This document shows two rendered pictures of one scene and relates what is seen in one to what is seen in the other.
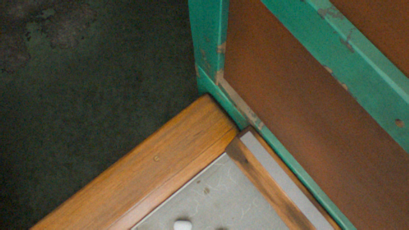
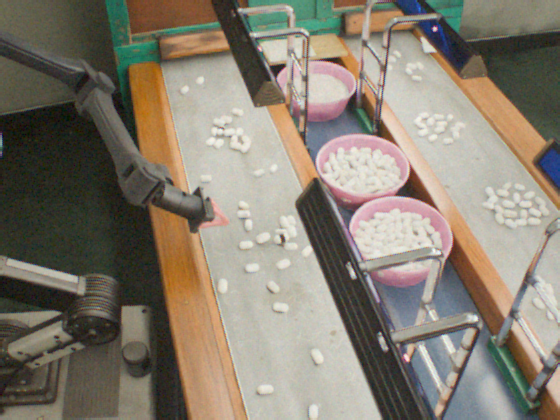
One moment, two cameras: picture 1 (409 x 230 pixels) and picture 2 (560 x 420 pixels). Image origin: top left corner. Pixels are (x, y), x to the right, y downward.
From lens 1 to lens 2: 1.90 m
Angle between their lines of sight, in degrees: 43
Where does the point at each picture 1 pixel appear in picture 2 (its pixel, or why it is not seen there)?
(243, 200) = (190, 72)
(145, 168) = (145, 90)
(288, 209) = (202, 40)
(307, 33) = not seen: outside the picture
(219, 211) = (188, 80)
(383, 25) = not seen: outside the picture
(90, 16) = not seen: outside the picture
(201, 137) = (148, 71)
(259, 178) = (183, 45)
